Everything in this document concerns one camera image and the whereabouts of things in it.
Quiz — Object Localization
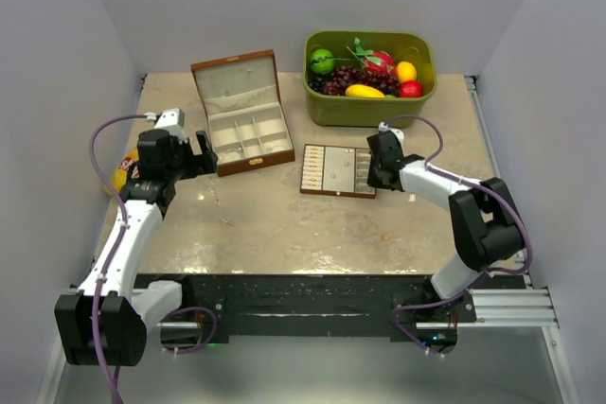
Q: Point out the brown jewelry box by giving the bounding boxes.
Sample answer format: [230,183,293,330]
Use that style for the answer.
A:
[190,49,295,177]

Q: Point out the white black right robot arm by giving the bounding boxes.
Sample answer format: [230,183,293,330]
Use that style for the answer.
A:
[366,128,529,322]

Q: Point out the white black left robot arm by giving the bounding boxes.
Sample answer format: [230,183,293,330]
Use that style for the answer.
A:
[54,128,218,366]

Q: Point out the yellow potato chips bag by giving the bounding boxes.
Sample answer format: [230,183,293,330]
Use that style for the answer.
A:
[104,148,139,196]

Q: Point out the red toy apple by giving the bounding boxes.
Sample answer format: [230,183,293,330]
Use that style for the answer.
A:
[399,80,423,98]

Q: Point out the yellow toy mango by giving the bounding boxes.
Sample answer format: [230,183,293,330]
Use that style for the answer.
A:
[345,84,385,98]

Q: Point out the yellow orange toy lemon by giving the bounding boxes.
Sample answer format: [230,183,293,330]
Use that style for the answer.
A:
[396,61,418,83]

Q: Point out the purple toy grapes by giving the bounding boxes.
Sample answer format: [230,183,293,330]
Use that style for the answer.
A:
[307,66,401,97]

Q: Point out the pink toy dragon fruit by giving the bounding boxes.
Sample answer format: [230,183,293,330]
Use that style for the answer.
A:
[347,38,397,76]

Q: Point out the green plastic fruit bin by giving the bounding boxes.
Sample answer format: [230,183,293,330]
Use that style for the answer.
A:
[303,30,437,127]

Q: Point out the green toy melon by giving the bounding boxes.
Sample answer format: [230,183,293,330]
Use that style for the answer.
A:
[308,48,335,76]

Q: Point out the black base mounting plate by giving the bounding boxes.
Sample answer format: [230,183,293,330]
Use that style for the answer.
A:
[135,273,476,347]

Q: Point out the silver chain necklace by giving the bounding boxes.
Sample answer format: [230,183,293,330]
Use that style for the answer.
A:
[205,174,235,227]

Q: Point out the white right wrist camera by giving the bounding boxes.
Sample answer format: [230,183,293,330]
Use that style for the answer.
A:
[378,122,405,146]

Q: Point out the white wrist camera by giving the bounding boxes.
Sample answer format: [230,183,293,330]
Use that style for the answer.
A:
[153,108,187,142]
[378,122,405,146]

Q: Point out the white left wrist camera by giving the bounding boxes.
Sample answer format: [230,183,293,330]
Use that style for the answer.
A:
[153,108,187,142]

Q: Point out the brown ring earring tray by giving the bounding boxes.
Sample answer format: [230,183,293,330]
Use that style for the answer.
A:
[299,144,376,199]

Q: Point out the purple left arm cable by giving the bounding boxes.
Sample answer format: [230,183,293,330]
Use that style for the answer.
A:
[88,112,159,404]

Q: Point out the aluminium frame rail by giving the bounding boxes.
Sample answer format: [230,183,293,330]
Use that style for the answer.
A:
[61,74,561,329]

